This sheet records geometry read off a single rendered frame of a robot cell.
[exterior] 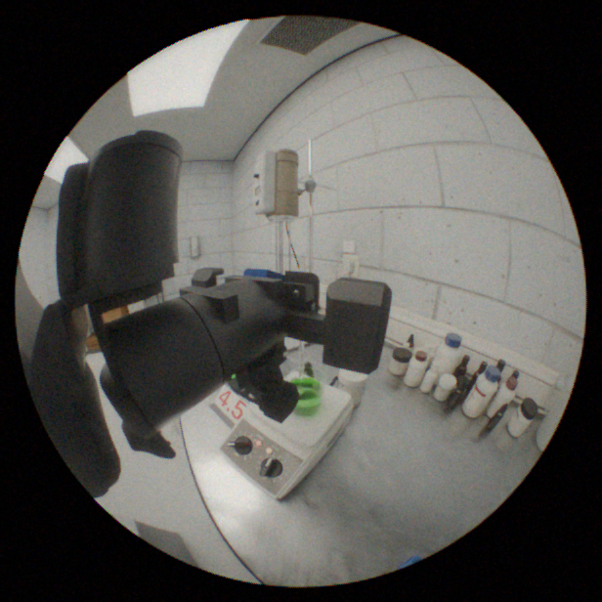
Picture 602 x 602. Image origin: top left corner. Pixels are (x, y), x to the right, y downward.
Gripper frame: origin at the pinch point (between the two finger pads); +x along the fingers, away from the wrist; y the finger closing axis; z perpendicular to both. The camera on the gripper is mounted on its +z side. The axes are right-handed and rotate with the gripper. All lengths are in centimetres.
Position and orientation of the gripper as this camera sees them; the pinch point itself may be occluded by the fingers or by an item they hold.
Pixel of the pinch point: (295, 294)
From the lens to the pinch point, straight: 19.5
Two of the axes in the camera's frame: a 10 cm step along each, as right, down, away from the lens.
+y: 8.9, 1.4, -4.4
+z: 0.0, 9.5, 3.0
